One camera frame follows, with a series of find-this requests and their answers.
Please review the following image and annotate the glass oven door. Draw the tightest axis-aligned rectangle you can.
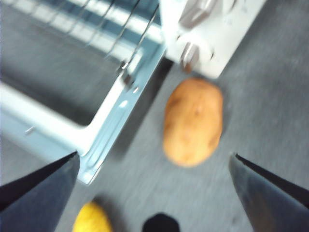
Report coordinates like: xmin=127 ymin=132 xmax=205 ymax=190
xmin=0 ymin=4 xmax=169 ymax=186

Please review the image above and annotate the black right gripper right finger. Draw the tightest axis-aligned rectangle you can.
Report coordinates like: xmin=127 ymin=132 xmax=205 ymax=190
xmin=228 ymin=153 xmax=309 ymax=232

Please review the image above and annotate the yellow corn cob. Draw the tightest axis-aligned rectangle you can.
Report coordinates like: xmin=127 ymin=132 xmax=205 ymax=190
xmin=72 ymin=202 xmax=113 ymax=232

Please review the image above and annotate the beige oven knob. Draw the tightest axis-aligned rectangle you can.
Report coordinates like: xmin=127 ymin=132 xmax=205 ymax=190
xmin=180 ymin=42 xmax=200 ymax=73
xmin=178 ymin=0 xmax=218 ymax=28

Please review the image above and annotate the metal wire oven rack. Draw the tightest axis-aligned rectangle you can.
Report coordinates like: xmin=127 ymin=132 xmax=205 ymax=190
xmin=24 ymin=0 xmax=160 ymax=71

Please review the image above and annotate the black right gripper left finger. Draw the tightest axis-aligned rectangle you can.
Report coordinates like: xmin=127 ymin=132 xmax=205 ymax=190
xmin=0 ymin=151 xmax=81 ymax=232

